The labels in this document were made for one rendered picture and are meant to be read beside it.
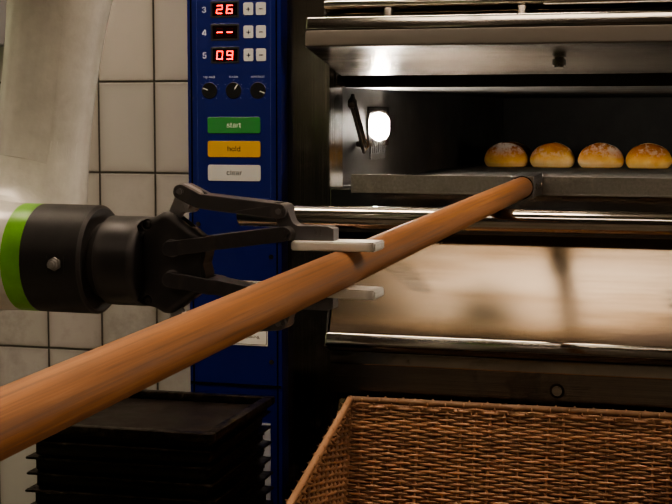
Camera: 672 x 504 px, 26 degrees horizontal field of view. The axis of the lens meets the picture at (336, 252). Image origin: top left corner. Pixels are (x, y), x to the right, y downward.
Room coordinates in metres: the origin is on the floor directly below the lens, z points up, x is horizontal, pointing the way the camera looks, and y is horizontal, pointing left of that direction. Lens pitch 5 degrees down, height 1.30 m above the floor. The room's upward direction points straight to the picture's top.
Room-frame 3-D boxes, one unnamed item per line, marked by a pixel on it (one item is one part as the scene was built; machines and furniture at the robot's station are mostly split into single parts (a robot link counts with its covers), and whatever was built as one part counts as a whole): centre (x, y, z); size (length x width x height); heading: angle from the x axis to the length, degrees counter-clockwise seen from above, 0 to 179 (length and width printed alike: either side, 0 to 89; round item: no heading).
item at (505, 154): (3.25, -0.38, 1.21); 0.10 x 0.07 x 0.05; 70
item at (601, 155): (3.19, -0.58, 1.21); 0.10 x 0.07 x 0.05; 74
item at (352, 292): (1.16, 0.00, 1.15); 0.07 x 0.03 x 0.01; 74
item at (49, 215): (1.23, 0.22, 1.17); 0.12 x 0.06 x 0.09; 164
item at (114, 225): (1.21, 0.15, 1.17); 0.09 x 0.07 x 0.08; 74
